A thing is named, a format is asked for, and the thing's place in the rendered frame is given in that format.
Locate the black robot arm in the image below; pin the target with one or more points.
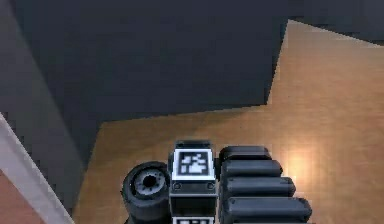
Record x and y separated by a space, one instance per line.
253 186

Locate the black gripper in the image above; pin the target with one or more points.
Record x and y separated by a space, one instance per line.
146 193

